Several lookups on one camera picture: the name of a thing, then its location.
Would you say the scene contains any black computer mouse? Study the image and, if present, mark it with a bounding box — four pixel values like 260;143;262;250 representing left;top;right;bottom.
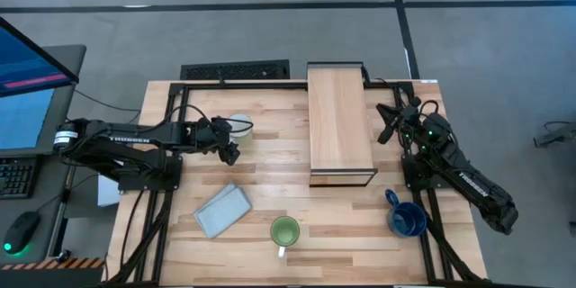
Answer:
3;211;42;256

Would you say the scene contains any black-framed computer monitor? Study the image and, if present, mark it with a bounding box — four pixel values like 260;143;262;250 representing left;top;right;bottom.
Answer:
0;16;81;99

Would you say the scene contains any green mug with white handle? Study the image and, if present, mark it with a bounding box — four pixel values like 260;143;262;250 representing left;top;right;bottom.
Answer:
269;215;302;259

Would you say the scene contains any thin black floor cable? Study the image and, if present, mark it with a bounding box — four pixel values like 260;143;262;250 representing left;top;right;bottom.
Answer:
73;88;143;114

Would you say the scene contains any wooden shelf with black frame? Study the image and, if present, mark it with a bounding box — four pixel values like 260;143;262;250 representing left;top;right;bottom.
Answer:
307;61;379;188

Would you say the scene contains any grey folded cloth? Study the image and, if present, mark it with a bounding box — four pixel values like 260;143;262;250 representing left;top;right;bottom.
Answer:
193;182;254;240

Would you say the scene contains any dark blue mug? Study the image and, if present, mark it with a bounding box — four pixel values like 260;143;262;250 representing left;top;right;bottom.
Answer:
384;188;428;239

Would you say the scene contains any black aluminium table frame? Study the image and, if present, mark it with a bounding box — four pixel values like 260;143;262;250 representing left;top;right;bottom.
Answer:
103;79;490;287

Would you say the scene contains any white paper sheet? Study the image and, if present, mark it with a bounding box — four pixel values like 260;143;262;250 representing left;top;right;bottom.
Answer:
96;174;122;209

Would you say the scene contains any pale mug with white inside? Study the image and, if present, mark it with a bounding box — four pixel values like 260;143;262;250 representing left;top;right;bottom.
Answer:
228;113;255;146

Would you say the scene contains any grey side desk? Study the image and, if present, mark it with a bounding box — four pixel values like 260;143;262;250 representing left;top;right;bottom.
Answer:
0;152;107;288

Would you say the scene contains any grey-framed computer monitor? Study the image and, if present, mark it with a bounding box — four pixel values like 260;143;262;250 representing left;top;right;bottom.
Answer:
0;44;87;158

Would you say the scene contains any black computer keyboard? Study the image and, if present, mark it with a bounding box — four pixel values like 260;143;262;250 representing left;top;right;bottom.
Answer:
0;156;41;201

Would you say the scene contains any orange black hazard tape strip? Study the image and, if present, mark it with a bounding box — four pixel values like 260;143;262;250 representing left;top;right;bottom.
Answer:
0;256;106;272

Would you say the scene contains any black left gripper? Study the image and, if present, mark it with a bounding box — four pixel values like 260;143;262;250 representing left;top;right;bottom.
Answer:
197;116;254;167

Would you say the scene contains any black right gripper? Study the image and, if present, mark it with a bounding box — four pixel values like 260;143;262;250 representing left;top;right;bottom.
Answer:
375;103;429;146

